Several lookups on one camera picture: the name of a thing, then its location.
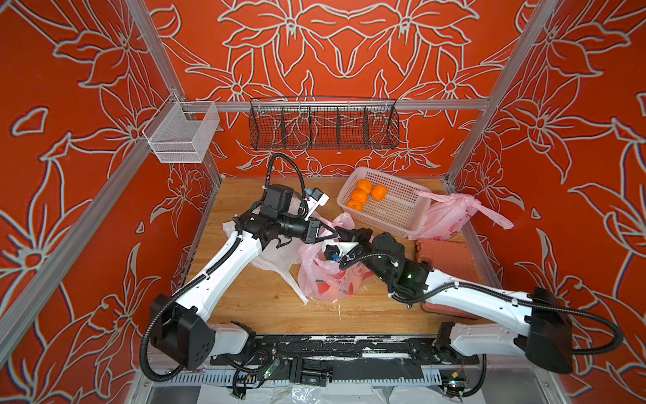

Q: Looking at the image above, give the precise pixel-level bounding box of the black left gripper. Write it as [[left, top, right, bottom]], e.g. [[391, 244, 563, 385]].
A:
[[278, 214, 339, 247]]

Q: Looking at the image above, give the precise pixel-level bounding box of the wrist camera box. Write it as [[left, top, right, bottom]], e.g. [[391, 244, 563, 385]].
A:
[[261, 183, 329, 221], [321, 240, 361, 263]]

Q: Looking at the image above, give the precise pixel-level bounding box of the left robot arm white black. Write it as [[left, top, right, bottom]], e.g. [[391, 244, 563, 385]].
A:
[[139, 173, 329, 382]]

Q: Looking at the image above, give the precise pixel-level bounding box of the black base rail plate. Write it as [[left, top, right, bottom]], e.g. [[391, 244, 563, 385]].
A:
[[206, 334, 483, 387]]

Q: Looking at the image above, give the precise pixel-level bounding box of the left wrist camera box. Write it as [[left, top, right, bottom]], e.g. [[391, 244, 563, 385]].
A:
[[261, 183, 329, 221]]

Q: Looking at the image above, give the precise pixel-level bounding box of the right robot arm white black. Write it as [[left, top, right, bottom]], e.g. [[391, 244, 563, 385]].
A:
[[323, 229, 624, 374]]

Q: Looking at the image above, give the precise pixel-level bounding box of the orange fruit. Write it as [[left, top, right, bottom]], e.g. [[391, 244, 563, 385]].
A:
[[370, 184, 388, 201], [351, 189, 369, 205], [356, 178, 373, 195], [346, 200, 363, 211]]

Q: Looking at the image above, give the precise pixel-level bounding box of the white wire wall basket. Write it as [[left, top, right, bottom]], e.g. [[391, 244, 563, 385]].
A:
[[143, 92, 220, 164]]

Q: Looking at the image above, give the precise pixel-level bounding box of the black wire wall basket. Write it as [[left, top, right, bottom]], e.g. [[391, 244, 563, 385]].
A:
[[248, 95, 401, 152]]

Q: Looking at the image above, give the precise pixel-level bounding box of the white perforated plastic basket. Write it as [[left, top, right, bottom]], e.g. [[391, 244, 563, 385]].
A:
[[336, 168, 432, 238]]

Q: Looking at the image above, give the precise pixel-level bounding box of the pink printed plastic bag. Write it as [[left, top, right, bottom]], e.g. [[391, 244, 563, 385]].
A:
[[407, 191, 514, 241]]

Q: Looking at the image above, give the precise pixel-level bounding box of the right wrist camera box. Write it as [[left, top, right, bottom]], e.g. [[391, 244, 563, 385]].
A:
[[321, 240, 361, 263]]

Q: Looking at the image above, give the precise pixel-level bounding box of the plain pink plastic bag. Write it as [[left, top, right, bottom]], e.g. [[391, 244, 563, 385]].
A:
[[297, 243, 373, 302]]

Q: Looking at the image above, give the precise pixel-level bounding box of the red plastic tool case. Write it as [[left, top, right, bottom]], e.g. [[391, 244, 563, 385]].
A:
[[416, 239, 483, 320]]

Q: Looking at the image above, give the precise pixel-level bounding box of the white plastic bag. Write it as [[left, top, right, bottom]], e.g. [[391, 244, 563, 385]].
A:
[[230, 233, 309, 306]]

